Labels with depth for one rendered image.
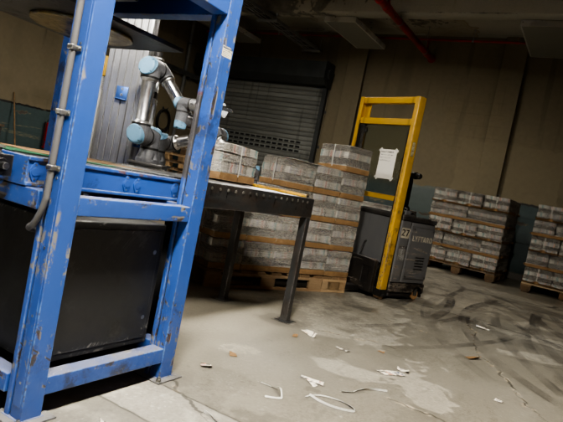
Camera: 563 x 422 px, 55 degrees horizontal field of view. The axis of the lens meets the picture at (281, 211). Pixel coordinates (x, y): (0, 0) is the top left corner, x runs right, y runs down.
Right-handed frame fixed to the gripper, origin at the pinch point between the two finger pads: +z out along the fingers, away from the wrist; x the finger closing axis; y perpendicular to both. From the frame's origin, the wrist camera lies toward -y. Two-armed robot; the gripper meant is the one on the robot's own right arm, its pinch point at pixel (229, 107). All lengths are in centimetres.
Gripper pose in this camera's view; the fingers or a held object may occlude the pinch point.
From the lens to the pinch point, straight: 325.1
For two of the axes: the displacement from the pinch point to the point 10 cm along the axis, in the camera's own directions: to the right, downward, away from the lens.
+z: 9.3, 2.1, -3.0
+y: -2.4, 9.7, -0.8
